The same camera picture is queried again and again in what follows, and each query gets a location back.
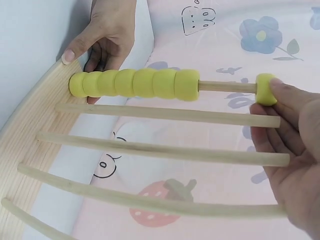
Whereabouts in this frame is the person's left hand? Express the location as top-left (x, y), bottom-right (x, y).
top-left (61, 0), bottom-right (137, 105)

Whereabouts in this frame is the person's right hand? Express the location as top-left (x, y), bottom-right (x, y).
top-left (249, 77), bottom-right (320, 240)

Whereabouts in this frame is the single yellow foam ring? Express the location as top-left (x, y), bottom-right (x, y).
top-left (254, 73), bottom-right (278, 107)

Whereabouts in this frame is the wooden base with five rods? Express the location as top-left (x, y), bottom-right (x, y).
top-left (0, 59), bottom-right (291, 240)

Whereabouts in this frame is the row of yellow foam beads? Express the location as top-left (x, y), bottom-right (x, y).
top-left (68, 68), bottom-right (201, 102)

